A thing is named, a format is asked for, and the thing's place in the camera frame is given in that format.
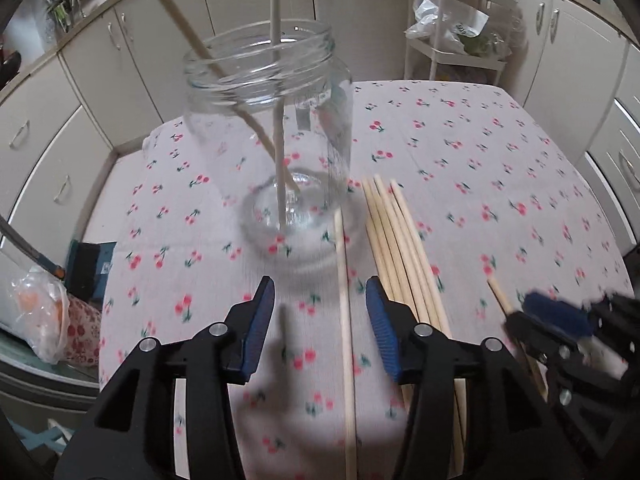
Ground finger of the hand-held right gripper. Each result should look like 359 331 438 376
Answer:
504 290 598 361
585 292 640 351

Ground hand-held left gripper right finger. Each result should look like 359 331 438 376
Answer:
365 275 586 480

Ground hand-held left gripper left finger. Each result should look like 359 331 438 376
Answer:
54 276 277 480

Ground wooden chopstick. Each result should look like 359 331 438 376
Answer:
270 0 287 233
368 178 416 321
396 181 453 340
333 207 359 480
131 0 303 195
389 178 446 331
486 276 548 401
362 181 417 413

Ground bundle of wooden sticks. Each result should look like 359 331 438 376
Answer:
374 175 468 478

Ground clear glass jar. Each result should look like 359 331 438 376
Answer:
182 20 368 273

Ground red floral bag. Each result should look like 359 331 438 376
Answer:
64 294 104 367

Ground dark blue box on floor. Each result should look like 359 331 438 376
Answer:
66 240 119 302

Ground cherry print tablecloth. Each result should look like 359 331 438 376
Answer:
97 80 636 480

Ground clear bag with orange fruit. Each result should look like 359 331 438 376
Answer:
0 265 72 367

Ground white base cabinets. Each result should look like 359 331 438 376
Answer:
492 0 640 273
0 0 417 263

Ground white kitchen trolley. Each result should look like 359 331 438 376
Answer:
402 0 519 87

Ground green vegetables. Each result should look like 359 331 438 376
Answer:
462 34 507 57

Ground white plastic bag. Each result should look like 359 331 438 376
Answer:
404 0 492 57

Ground beige kitchen countertop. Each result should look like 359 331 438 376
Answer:
0 0 351 106

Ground teal stool frame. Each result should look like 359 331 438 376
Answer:
9 419 73 463

